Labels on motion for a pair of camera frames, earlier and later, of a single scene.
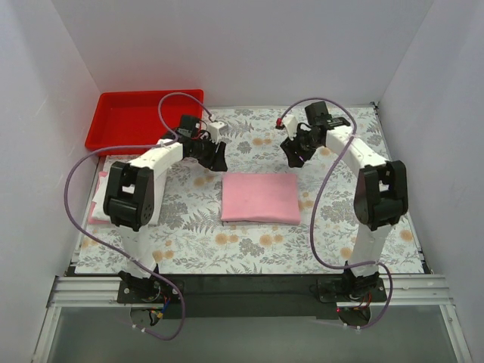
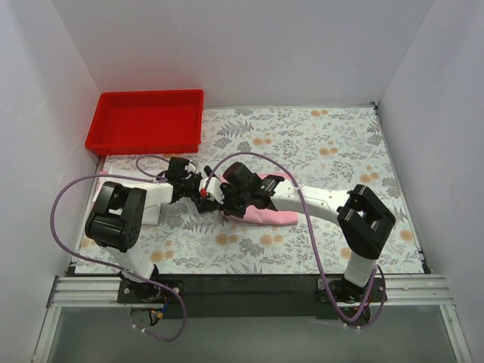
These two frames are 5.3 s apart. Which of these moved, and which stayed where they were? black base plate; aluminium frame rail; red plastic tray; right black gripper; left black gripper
Moved: right black gripper; left black gripper
Stayed: aluminium frame rail; red plastic tray; black base plate
